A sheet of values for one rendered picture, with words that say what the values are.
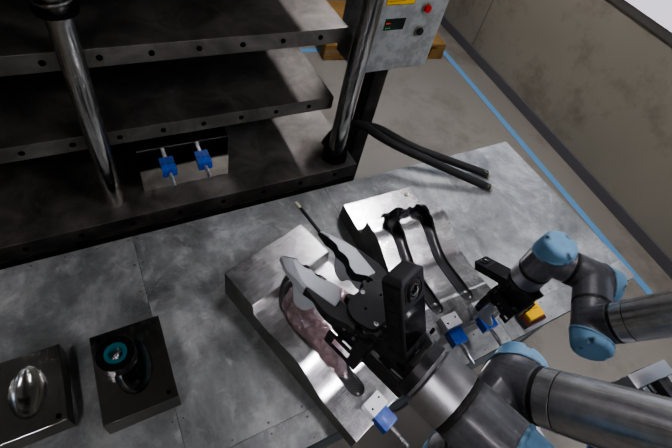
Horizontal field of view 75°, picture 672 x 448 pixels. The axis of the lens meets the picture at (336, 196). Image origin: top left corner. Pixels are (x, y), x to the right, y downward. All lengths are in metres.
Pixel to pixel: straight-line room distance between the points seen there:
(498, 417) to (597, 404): 0.14
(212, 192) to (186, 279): 0.33
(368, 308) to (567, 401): 0.26
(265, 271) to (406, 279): 0.74
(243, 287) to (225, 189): 0.45
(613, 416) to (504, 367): 0.14
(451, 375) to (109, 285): 1.00
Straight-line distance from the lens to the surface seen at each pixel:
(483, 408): 0.52
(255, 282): 1.15
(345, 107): 1.45
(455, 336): 1.21
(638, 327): 0.95
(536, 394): 0.64
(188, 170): 1.47
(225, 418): 1.15
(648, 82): 3.26
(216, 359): 1.18
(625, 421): 0.60
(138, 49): 1.19
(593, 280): 1.04
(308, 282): 0.52
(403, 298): 0.46
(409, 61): 1.68
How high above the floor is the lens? 1.91
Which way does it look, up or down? 48 degrees down
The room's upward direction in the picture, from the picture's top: 16 degrees clockwise
